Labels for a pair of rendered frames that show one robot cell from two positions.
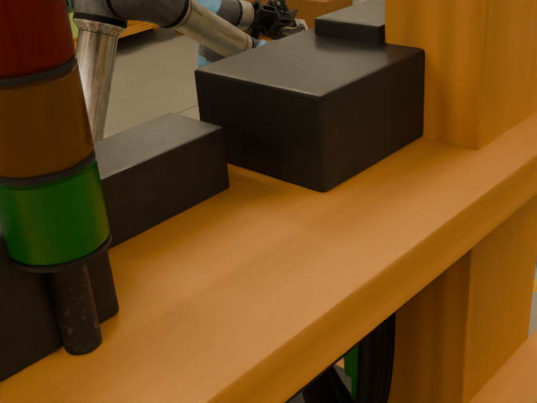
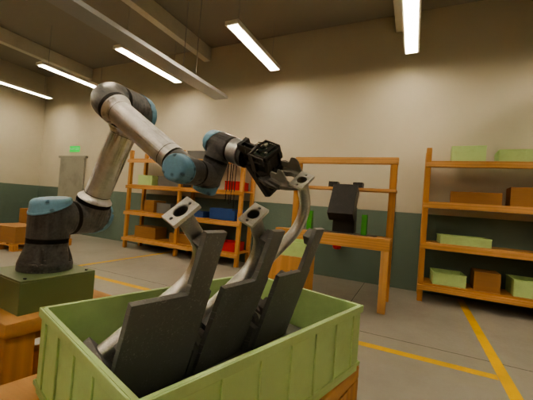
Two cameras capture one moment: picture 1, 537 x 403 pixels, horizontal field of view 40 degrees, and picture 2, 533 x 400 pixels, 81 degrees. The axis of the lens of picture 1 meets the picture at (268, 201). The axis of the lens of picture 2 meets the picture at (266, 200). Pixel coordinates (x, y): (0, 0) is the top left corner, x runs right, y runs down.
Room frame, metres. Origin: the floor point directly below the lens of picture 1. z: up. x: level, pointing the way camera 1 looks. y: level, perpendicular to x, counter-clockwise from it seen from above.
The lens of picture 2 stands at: (1.78, -0.85, 1.20)
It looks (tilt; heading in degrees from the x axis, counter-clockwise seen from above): 1 degrees up; 72
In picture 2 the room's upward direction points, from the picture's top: 4 degrees clockwise
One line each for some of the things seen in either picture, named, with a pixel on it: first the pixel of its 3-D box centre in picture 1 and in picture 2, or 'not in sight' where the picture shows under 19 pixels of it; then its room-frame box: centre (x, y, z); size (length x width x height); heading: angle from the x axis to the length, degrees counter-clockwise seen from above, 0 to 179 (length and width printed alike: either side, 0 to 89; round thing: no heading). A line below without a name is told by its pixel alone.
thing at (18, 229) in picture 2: not in sight; (31, 227); (-0.80, 6.62, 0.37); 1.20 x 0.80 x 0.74; 55
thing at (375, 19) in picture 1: (395, 41); not in sight; (0.67, -0.13, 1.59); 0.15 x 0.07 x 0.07; 135
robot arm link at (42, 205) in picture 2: not in sight; (51, 216); (1.43, 0.32, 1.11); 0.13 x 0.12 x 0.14; 52
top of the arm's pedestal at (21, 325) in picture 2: not in sight; (42, 303); (1.42, 0.32, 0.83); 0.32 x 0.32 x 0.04; 43
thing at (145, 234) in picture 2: not in sight; (185, 203); (2.15, 5.97, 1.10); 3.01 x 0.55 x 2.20; 137
